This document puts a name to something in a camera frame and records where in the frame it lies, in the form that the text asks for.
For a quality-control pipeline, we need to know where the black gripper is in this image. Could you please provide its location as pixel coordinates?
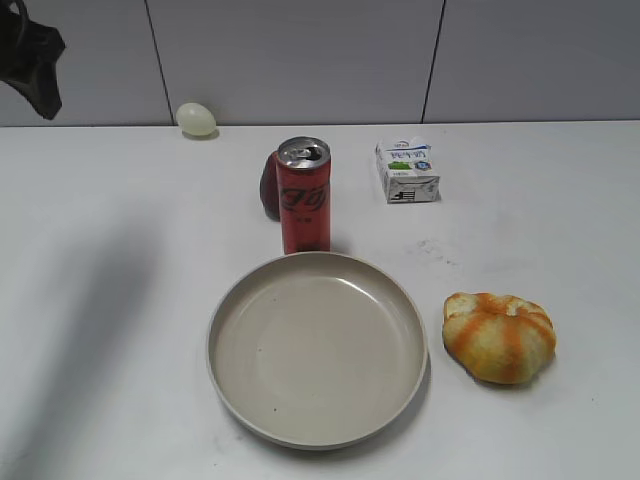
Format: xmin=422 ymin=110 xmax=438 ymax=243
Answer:
xmin=1 ymin=0 xmax=66 ymax=120

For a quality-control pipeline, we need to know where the red cola can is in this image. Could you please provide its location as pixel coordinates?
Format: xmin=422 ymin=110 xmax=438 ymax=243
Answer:
xmin=276 ymin=136 xmax=331 ymax=254

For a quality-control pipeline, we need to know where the beige round plate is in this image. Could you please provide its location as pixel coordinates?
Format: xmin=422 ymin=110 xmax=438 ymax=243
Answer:
xmin=207 ymin=252 xmax=429 ymax=450

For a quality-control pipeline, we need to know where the pale white egg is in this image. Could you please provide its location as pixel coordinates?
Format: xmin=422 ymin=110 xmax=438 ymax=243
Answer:
xmin=175 ymin=102 xmax=217 ymax=137

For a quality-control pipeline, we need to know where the dark red wax apple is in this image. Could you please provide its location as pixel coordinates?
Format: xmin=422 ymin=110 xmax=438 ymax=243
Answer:
xmin=259 ymin=151 xmax=280 ymax=221

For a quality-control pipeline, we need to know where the small white milk carton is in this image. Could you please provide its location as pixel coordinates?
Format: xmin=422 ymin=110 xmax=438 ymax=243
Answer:
xmin=375 ymin=137 xmax=440 ymax=204

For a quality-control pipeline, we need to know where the orange striped bread bun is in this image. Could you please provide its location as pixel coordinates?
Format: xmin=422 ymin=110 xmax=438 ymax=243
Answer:
xmin=442 ymin=292 xmax=557 ymax=385

